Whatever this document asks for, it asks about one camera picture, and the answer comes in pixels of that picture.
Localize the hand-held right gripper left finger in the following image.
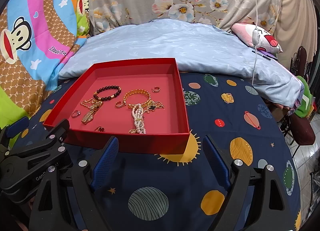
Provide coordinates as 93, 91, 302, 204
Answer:
29, 136, 120, 231

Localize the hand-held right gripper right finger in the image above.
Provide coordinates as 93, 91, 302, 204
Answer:
202, 134, 294, 231

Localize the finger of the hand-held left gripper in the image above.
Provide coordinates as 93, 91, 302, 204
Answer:
0, 116, 30, 151
5, 119, 71, 164

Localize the gold wristwatch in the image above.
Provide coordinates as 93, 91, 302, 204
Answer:
81, 101, 104, 125

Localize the gold chain necklace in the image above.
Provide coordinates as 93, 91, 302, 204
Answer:
80, 98, 100, 109

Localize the white pearl bracelet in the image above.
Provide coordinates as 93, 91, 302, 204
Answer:
129, 103, 148, 134

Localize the red cardboard box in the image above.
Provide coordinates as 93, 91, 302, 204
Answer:
42, 58, 191, 156

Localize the black clover gold bracelet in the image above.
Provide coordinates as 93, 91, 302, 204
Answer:
142, 99, 165, 114

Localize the navy planet bedsheet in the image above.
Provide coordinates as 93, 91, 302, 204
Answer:
15, 71, 303, 231

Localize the gold bangle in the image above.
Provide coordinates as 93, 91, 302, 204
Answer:
122, 90, 152, 109

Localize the monkey printed blanket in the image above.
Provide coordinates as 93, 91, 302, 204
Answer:
0, 0, 92, 119

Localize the maroon stool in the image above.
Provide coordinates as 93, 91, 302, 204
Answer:
287, 113, 316, 146

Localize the green cloth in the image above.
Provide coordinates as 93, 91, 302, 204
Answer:
294, 76, 314, 119

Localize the light blue blanket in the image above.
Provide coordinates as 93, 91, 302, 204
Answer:
59, 18, 303, 109

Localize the pink plush pillow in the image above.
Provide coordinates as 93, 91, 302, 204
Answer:
230, 23, 283, 54

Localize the dark metal chair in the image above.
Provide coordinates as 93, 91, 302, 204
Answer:
290, 47, 310, 76

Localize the beige curtain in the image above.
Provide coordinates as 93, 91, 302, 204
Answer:
275, 0, 315, 71

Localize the dark beaded bracelet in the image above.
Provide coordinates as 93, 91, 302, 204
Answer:
93, 85, 122, 101

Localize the white cable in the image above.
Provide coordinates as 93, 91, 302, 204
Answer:
249, 0, 262, 85

